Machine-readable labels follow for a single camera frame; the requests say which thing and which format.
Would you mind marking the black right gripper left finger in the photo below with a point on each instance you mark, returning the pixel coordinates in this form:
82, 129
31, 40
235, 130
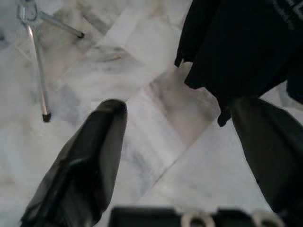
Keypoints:
90, 153

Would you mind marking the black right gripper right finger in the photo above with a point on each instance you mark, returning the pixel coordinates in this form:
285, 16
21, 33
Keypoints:
272, 146

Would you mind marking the black shirt white print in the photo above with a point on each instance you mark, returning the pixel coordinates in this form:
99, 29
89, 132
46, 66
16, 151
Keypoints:
236, 47

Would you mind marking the silver clothes rack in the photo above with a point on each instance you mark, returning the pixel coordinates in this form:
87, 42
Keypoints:
39, 59

